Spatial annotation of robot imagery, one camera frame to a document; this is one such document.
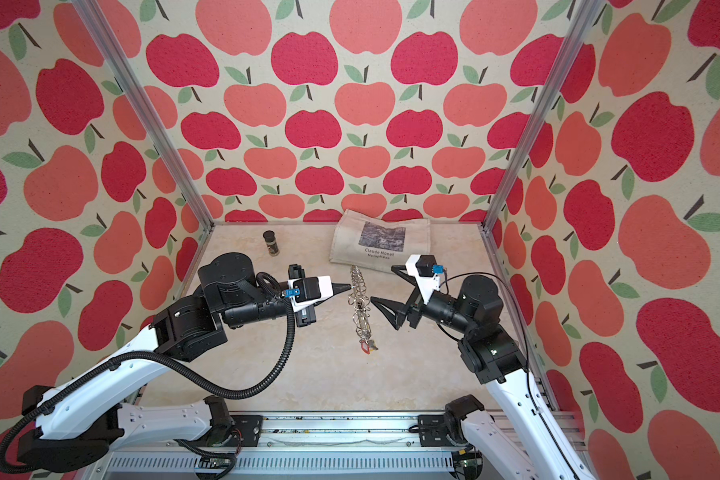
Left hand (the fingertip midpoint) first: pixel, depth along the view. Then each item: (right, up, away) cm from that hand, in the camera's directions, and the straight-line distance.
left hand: (350, 284), depth 51 cm
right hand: (+9, 0, +11) cm, 14 cm away
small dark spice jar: (-31, +9, +56) cm, 65 cm away
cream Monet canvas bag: (+9, +8, +53) cm, 54 cm away
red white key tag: (+3, -13, +8) cm, 16 cm away
